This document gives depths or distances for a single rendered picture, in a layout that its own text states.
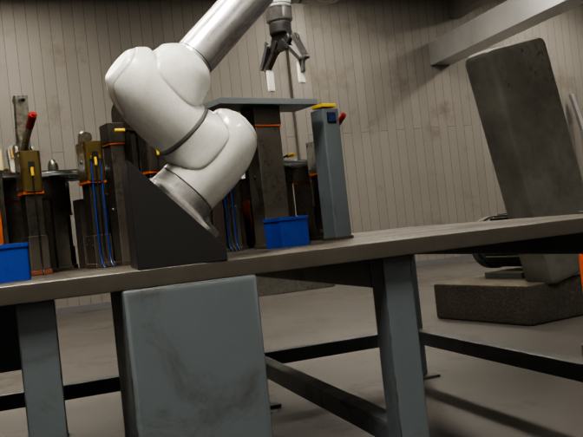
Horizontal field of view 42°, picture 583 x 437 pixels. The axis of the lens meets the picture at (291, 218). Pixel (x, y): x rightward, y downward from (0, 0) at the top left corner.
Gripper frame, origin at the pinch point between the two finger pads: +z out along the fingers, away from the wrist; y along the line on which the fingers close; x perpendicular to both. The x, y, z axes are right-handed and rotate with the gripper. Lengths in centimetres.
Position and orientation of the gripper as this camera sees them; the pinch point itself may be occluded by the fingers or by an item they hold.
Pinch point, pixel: (286, 83)
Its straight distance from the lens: 252.7
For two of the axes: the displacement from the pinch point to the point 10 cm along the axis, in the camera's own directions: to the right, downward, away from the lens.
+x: -6.6, 0.6, -7.5
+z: 1.1, 9.9, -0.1
